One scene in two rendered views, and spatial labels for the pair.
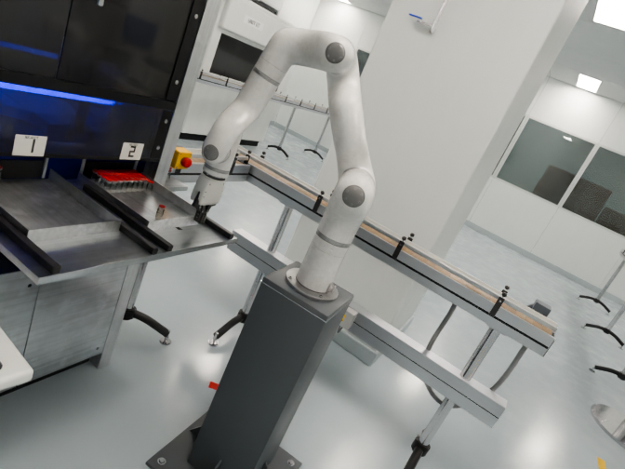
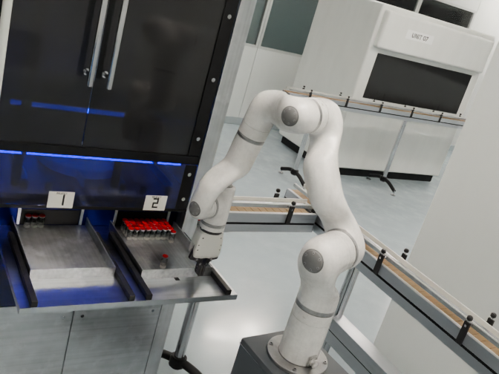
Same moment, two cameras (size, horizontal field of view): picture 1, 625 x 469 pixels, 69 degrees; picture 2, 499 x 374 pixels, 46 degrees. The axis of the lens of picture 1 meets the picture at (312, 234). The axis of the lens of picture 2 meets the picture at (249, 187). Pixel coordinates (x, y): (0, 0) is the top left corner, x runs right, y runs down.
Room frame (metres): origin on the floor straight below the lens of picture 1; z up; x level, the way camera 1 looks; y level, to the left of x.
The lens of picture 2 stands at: (-0.04, -0.64, 1.88)
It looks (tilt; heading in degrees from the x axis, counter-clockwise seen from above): 19 degrees down; 32
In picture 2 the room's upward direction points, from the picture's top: 16 degrees clockwise
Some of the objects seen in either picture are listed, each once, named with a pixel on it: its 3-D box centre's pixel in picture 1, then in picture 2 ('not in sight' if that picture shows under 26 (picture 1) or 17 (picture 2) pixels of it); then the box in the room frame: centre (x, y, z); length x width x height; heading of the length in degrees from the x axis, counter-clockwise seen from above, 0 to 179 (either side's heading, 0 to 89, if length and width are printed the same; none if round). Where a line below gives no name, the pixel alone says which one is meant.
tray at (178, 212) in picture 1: (143, 198); (158, 247); (1.41, 0.57, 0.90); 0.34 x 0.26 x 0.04; 68
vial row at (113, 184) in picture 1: (126, 184); (150, 233); (1.45, 0.65, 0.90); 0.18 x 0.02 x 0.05; 158
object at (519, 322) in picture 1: (360, 226); (428, 297); (2.13, -0.20, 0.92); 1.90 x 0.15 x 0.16; 68
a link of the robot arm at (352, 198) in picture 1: (347, 207); (321, 272); (1.36, -0.07, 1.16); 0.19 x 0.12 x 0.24; 179
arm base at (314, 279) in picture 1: (322, 262); (305, 331); (1.40, -0.07, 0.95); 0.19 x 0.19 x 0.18
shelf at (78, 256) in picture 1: (107, 216); (116, 262); (1.24, 0.59, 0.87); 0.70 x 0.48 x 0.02; 158
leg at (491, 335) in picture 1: (455, 392); not in sight; (1.84, -0.89, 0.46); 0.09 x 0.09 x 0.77; 68
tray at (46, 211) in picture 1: (40, 200); (61, 245); (1.11, 0.72, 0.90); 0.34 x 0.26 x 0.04; 68
